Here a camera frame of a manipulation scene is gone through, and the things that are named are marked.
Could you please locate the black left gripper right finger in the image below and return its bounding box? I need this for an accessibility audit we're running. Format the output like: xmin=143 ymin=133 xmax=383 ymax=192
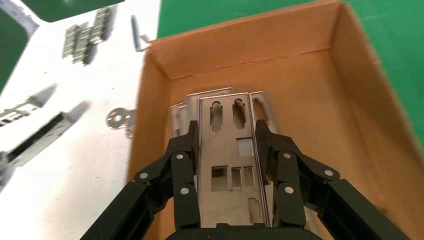
xmin=254 ymin=119 xmax=412 ymax=240

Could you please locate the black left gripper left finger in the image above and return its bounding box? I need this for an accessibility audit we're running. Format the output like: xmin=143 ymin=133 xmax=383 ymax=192
xmin=79 ymin=120 xmax=202 ymax=240

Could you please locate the silver IO shield plate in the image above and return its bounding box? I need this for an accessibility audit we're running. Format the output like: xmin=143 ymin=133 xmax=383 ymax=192
xmin=196 ymin=92 xmax=271 ymax=229
xmin=168 ymin=101 xmax=188 ymax=138
xmin=183 ymin=87 xmax=237 ymax=133

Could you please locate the brown cardboard box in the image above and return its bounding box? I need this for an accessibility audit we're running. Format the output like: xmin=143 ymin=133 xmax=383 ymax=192
xmin=127 ymin=0 xmax=424 ymax=240

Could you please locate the silver binder clip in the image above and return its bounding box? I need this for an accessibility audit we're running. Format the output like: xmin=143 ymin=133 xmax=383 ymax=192
xmin=105 ymin=107 xmax=137 ymax=139

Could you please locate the white paper sheet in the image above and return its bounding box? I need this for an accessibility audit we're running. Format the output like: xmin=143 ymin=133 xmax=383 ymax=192
xmin=0 ymin=0 xmax=162 ymax=240

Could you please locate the long grey metal bar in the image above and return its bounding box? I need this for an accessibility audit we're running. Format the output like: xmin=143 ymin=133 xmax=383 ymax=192
xmin=0 ymin=100 xmax=92 ymax=193

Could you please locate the blue pen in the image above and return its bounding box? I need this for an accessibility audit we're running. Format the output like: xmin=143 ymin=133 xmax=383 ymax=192
xmin=130 ymin=14 xmax=152 ymax=53

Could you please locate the grey comb-shaped metal piece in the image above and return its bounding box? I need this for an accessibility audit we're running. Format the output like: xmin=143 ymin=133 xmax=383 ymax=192
xmin=72 ymin=21 xmax=97 ymax=65
xmin=89 ymin=6 xmax=114 ymax=46
xmin=61 ymin=24 xmax=82 ymax=59

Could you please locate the grey slotted metal strut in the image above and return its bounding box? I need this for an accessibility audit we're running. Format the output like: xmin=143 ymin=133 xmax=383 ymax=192
xmin=0 ymin=0 xmax=41 ymax=39

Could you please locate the small grey metal bracket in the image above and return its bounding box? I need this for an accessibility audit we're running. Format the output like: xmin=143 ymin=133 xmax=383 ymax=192
xmin=0 ymin=84 xmax=57 ymax=128

